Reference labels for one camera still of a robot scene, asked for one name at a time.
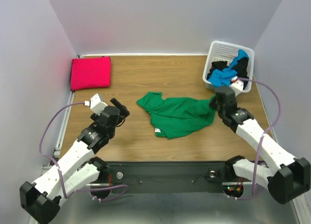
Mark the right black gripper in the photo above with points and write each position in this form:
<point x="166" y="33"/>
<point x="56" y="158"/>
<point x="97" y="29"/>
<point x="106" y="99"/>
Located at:
<point x="213" y="103"/>

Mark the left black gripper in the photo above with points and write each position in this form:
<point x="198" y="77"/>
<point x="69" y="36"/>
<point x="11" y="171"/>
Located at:
<point x="124" y="112"/>

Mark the green t shirt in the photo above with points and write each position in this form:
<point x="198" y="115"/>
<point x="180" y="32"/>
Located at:
<point x="176" y="117"/>

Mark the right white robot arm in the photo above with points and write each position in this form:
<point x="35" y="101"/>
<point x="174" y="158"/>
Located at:
<point x="284" y="176"/>

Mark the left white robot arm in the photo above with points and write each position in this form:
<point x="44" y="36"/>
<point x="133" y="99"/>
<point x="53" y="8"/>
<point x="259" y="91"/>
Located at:
<point x="79" y="169"/>

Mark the blue t shirt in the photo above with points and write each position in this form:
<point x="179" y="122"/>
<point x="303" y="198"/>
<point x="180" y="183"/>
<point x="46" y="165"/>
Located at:
<point x="224" y="77"/>

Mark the black t shirt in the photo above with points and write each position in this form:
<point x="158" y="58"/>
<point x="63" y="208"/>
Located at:
<point x="241" y="67"/>

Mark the white plastic laundry basket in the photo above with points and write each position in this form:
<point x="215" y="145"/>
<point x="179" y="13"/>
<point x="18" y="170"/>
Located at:
<point x="223" y="51"/>

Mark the folded pink t shirt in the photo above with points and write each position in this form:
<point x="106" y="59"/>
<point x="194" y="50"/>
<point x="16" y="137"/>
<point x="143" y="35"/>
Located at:
<point x="90" y="73"/>

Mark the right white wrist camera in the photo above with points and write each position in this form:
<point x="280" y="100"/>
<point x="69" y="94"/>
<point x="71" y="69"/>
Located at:
<point x="236" y="85"/>

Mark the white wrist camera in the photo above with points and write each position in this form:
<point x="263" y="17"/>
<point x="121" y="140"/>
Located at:
<point x="236" y="85"/>
<point x="97" y="104"/>

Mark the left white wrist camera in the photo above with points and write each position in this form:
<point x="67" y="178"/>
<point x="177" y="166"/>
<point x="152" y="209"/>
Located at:
<point x="97" y="104"/>

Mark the aluminium frame rail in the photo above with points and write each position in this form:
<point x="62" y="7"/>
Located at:
<point x="50" y="151"/>

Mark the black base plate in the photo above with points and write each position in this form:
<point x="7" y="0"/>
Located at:
<point x="170" y="177"/>

